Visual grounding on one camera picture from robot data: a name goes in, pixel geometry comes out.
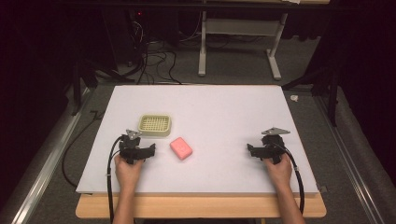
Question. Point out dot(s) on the white metal desk frame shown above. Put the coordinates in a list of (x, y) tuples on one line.
[(239, 27)]

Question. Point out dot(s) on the dark computer tower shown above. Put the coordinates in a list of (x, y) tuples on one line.
[(137, 34)]

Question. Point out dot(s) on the person's left hand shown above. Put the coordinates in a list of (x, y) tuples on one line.
[(127, 174)]

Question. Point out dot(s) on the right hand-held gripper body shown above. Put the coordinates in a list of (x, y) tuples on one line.
[(274, 147)]

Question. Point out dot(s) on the person's right hand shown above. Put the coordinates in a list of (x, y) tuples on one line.
[(280, 172)]

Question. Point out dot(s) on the pink soap bar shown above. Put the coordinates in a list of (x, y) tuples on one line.
[(181, 148)]

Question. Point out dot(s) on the black stand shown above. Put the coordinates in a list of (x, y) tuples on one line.
[(327, 84), (82, 81)]

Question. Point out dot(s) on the crumpled white paper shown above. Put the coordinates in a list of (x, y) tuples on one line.
[(294, 98)]

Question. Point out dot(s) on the cream slotted soap dish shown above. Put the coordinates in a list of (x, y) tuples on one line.
[(154, 125)]

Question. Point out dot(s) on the metal floor rail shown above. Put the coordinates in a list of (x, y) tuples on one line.
[(348, 149), (46, 161)]

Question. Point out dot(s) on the white foam board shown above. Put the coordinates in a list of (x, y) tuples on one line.
[(218, 118)]

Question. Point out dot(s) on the wooden table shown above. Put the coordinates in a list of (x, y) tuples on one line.
[(202, 207)]

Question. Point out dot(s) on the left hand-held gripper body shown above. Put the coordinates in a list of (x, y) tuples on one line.
[(130, 148)]

